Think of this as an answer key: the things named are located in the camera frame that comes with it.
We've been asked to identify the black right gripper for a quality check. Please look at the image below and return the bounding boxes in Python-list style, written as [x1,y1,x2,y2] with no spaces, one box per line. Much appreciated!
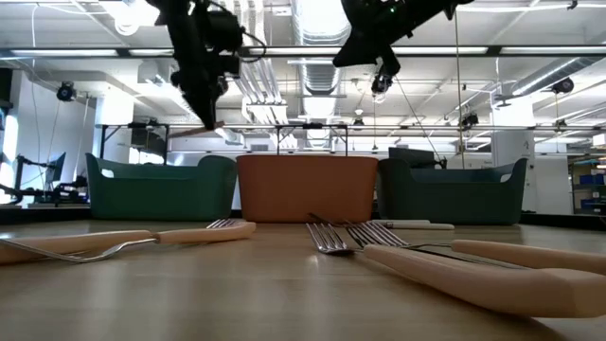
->
[333,0,418,80]

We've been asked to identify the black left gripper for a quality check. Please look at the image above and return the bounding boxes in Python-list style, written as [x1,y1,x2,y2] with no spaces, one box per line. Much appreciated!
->
[170,0,245,133]

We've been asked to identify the white-handled fork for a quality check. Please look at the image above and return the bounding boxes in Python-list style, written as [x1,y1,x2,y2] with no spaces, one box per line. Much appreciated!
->
[371,218,433,225]
[378,222,456,232]

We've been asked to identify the black-framed folding table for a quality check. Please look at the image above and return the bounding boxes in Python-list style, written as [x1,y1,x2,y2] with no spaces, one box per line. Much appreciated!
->
[273,121,350,157]
[97,121,170,166]

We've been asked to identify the black monitor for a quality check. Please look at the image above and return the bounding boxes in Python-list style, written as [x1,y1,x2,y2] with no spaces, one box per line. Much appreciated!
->
[387,146,449,171]
[130,128,168,157]

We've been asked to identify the green plastic bin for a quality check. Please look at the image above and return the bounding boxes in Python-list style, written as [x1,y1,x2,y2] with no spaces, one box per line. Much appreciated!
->
[84,152,238,223]

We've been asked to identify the thin vertical pole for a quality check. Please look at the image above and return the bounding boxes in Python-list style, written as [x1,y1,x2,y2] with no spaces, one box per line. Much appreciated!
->
[453,9,468,171]

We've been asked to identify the orange plastic bin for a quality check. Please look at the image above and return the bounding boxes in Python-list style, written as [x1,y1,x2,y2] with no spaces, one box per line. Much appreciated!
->
[235,154,380,224]

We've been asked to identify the blue plastic bin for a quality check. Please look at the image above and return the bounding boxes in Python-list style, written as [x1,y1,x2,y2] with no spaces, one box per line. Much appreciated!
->
[377,156,529,226]

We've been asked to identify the silver ceiling pipe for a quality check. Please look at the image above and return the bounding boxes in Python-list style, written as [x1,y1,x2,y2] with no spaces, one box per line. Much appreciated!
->
[509,55,597,99]

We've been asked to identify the shelf with blue boxes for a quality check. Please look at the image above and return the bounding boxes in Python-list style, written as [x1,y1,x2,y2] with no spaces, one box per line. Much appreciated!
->
[570,158,606,215]

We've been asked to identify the silver ceiling duct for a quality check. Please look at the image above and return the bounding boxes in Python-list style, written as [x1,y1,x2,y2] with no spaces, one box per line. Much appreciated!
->
[289,0,357,96]

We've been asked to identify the black overhead rail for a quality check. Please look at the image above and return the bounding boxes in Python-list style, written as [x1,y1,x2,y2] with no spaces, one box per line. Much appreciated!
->
[0,45,606,61]

